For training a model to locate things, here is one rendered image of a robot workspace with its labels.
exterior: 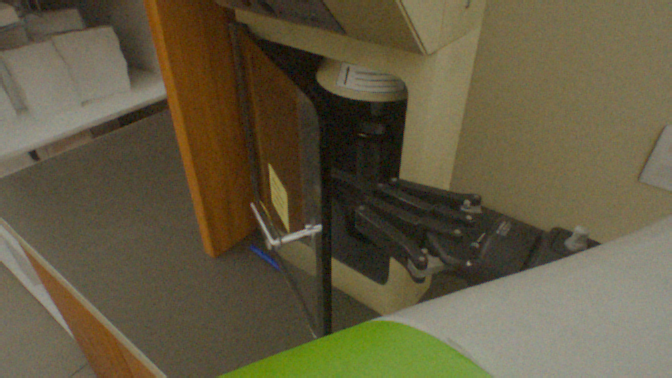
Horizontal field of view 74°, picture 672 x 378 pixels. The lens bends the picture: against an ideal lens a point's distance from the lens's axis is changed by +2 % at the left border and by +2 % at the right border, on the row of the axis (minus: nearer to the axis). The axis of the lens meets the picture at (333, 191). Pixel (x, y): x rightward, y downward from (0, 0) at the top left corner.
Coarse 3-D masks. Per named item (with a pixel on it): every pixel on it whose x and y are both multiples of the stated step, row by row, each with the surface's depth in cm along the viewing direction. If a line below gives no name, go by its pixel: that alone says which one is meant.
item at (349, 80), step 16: (320, 64) 64; (336, 64) 59; (352, 64) 58; (320, 80) 62; (336, 80) 59; (352, 80) 58; (368, 80) 57; (384, 80) 57; (400, 80) 58; (352, 96) 59; (368, 96) 58; (384, 96) 58; (400, 96) 58
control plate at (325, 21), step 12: (228, 0) 56; (252, 0) 52; (276, 0) 49; (288, 0) 47; (300, 0) 46; (312, 0) 44; (264, 12) 54; (276, 12) 52; (288, 12) 50; (300, 12) 49; (312, 12) 47; (324, 12) 46; (312, 24) 50; (324, 24) 49; (336, 24) 47
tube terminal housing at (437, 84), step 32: (448, 0) 44; (480, 0) 50; (256, 32) 62; (288, 32) 58; (320, 32) 55; (448, 32) 47; (384, 64) 51; (416, 64) 49; (448, 64) 50; (416, 96) 51; (448, 96) 53; (416, 128) 53; (448, 128) 58; (416, 160) 55; (448, 160) 63; (352, 288) 78; (384, 288) 72; (416, 288) 75
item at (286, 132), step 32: (256, 64) 56; (256, 96) 61; (288, 96) 47; (256, 128) 66; (288, 128) 51; (320, 128) 41; (256, 160) 72; (288, 160) 54; (320, 160) 43; (288, 192) 58; (320, 192) 46; (320, 224) 49; (288, 256) 69; (320, 256) 52; (320, 288) 56; (320, 320) 60
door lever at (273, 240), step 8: (256, 208) 57; (264, 208) 57; (256, 216) 56; (264, 216) 56; (264, 224) 55; (272, 224) 55; (304, 224) 54; (264, 232) 54; (272, 232) 53; (296, 232) 54; (304, 232) 54; (272, 240) 52; (280, 240) 53; (288, 240) 53; (296, 240) 54; (272, 248) 53; (280, 248) 53
